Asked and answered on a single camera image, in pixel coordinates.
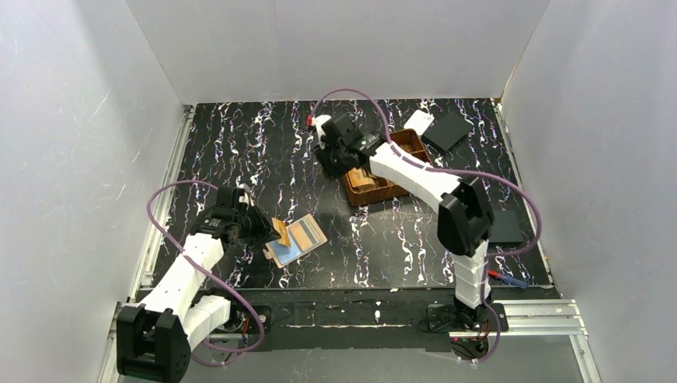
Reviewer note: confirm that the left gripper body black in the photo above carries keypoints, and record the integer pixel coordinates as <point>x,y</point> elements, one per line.
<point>254,224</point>

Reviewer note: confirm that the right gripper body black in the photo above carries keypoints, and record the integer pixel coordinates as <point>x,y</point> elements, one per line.
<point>332,160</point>

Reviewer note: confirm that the gold credit card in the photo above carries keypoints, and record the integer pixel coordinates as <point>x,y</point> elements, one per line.
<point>281,228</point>

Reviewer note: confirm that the brown woven divided basket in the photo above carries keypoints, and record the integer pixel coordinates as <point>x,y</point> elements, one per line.
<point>396,177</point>

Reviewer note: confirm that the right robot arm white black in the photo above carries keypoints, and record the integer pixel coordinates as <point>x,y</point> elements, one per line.
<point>464,216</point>

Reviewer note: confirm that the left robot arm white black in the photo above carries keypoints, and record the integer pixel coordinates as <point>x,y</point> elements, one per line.
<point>155,337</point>

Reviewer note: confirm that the white small box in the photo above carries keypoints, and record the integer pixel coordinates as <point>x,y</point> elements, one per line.
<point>419,122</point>

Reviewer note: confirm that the black flat box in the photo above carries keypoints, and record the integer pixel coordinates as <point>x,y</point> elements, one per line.
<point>443,134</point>

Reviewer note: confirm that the black pad on table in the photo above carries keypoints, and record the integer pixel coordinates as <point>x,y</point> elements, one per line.
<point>506,229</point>

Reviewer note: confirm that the red blue screwdriver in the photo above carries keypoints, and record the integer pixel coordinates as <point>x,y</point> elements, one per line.
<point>508,279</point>

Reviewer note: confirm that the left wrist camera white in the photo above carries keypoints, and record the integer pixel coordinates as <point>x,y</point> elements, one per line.
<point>245,194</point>

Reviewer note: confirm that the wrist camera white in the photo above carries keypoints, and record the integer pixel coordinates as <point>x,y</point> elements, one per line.
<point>315,125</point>
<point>245,194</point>

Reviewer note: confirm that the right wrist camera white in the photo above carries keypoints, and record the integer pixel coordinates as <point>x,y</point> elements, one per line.
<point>315,125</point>

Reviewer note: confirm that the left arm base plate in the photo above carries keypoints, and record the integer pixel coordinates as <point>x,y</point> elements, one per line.
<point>242,320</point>

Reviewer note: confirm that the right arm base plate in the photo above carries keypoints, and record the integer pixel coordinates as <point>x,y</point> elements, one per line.
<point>444,318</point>

